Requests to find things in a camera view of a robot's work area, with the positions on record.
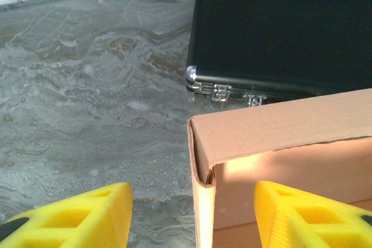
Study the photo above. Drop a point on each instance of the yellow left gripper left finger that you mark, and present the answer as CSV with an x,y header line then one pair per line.
x,y
87,222

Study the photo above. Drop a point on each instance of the black case with silver latches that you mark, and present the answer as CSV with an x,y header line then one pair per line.
x,y
276,36

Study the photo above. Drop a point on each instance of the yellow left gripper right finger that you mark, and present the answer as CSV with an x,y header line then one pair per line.
x,y
305,224

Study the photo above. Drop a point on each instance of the brown paper box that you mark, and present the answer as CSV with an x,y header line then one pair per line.
x,y
290,132

